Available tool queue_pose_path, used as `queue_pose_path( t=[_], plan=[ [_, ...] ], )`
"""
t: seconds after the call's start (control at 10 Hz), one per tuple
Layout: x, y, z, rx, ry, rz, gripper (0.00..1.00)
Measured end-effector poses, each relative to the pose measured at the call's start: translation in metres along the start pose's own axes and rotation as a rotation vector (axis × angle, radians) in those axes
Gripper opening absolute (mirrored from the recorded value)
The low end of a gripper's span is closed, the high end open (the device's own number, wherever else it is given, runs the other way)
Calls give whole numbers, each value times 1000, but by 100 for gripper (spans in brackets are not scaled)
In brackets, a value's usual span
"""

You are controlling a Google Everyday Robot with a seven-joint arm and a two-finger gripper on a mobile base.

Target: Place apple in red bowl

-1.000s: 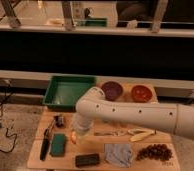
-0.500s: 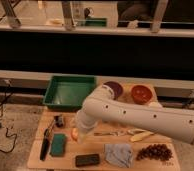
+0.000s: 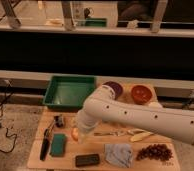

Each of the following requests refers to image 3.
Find yellow red apple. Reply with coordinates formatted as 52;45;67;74
71;127;79;141

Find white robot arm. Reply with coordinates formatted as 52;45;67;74
76;84;194;146

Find purple bowl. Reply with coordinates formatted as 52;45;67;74
103;81;123;99

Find red bowl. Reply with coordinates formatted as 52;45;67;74
131;85;152;105

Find orange carrot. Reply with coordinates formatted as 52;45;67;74
71;118;77;127

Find black rectangular block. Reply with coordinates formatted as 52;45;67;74
75;154;100;167

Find wooden cutting board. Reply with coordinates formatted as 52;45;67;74
26;82;181;171

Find green sponge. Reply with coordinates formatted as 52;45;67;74
50;134;66;157

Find metal fork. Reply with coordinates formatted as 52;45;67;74
94;131;126;136

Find grey blue cloth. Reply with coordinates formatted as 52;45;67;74
104;143;133;168

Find green plastic tray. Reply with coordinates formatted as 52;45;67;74
43;76;96;110

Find yellow banana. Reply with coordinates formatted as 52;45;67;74
127;130;152;142

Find bunch of dark grapes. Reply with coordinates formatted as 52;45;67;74
136;144;172;161

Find black handled knife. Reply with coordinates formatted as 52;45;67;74
40;121;55;161

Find black cable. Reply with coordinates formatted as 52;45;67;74
0;83;18;154

